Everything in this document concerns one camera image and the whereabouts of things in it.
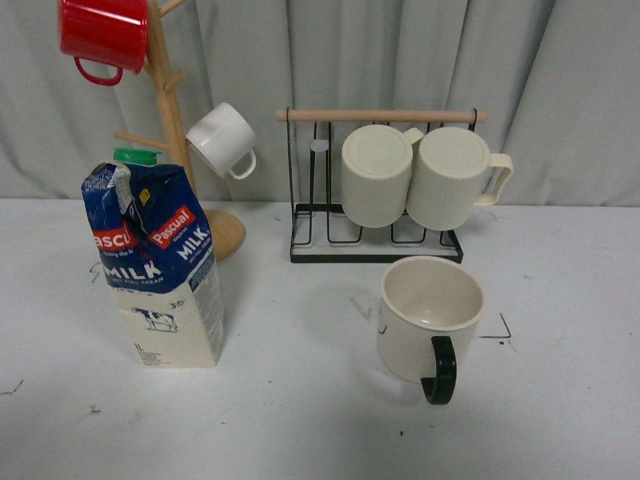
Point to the cream smiley mug black handle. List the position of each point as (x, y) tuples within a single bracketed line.
[(430, 309)]

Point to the blue white milk carton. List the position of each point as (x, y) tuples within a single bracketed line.
[(157, 252)]

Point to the cream ribbed mug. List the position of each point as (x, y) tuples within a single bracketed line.
[(454, 172), (375, 173)]

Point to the black wire cup rack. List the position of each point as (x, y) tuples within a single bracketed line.
[(320, 231)]

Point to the cream ribbed mug right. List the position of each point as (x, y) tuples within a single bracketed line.
[(454, 172)]

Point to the grey curtain backdrop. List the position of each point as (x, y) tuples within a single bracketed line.
[(559, 81)]

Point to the red enamel mug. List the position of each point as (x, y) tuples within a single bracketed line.
[(109, 32)]

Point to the cream ribbed mug left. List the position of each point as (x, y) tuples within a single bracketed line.
[(375, 173)]

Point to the wooden mug tree stand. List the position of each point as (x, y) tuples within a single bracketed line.
[(227, 230)]

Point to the white enamel mug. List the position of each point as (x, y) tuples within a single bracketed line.
[(225, 140)]

